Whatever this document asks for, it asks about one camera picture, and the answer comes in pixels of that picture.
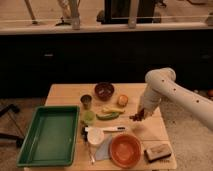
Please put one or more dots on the dark red grape bunch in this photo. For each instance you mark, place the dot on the dark red grape bunch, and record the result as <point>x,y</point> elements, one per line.
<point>138,116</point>

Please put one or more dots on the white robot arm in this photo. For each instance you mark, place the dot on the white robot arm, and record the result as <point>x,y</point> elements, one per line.
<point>161,82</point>

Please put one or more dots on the light green cup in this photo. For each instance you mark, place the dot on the light green cup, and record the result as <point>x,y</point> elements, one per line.
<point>88,117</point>

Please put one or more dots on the dark red bowl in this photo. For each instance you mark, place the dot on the dark red bowl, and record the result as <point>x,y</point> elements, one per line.
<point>104,90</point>

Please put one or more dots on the orange fruit toy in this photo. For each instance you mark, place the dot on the orange fruit toy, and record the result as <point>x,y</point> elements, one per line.
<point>122,100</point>

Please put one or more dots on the yellow banana toy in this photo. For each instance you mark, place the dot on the yellow banana toy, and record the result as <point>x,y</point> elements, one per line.
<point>112,109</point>

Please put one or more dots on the light blue cloth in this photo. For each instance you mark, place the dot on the light blue cloth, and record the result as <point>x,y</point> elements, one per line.
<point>102,153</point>

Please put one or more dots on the orange plastic bowl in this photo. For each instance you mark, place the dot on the orange plastic bowl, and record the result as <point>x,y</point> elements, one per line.
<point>125,150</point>

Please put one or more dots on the green plastic tray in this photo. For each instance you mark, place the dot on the green plastic tray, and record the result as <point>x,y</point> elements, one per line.
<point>51,137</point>

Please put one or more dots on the black cabinet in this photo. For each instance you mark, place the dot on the black cabinet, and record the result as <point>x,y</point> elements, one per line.
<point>30,64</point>

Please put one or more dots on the wooden block brush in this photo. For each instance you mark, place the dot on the wooden block brush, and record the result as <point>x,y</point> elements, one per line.
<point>157,152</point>

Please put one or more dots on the white handled knife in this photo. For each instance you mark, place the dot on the white handled knife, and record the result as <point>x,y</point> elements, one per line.
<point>105,129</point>

